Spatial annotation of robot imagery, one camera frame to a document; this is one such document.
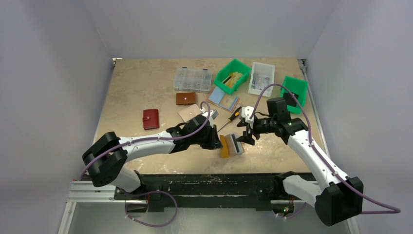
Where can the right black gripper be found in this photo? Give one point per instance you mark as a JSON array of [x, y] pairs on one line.
[[251, 129]]

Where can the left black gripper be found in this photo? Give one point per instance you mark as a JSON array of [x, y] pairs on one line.
[[210, 139]]

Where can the mustard yellow card holder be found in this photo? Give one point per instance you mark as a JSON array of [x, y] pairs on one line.
[[228, 149]]

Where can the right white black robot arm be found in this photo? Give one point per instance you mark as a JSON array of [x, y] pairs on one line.
[[334, 196]]

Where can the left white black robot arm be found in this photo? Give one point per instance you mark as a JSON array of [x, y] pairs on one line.
[[105, 161]]

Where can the beige card holder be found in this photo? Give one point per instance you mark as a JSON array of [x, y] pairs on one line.
[[189, 112]]

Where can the stack of loose cards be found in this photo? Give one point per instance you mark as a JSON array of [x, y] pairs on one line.
[[223, 100]]

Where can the cards in green bin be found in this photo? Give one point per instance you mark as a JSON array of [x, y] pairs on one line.
[[232, 79]]

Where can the cards in white bin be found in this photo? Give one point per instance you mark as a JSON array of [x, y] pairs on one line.
[[259, 81]]

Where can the green bin with cards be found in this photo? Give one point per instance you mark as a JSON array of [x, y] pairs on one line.
[[234, 66]]

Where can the black card holder in bin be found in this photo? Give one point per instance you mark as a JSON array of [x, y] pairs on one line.
[[290, 101]]

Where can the brown leather card holder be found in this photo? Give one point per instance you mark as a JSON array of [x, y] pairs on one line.
[[188, 98]]

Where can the red leather card holder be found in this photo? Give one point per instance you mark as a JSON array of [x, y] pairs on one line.
[[150, 119]]

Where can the yellow black screwdriver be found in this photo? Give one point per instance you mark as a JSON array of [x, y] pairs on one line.
[[231, 118]]

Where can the white plastic bin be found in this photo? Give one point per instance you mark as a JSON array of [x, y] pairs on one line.
[[261, 68]]

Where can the green bin right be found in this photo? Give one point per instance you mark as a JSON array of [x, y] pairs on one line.
[[299, 88]]

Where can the clear plastic organizer box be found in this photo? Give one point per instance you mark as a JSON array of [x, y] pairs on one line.
[[193, 80]]

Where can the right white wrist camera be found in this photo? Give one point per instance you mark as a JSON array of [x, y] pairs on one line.
[[248, 112]]

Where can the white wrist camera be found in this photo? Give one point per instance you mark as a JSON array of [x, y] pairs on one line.
[[248, 112], [211, 114]]

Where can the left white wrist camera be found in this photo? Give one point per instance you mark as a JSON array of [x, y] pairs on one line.
[[211, 114]]

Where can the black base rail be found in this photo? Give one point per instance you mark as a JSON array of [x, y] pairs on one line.
[[256, 191]]

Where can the aluminium frame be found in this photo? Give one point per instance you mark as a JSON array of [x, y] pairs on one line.
[[91, 210]]

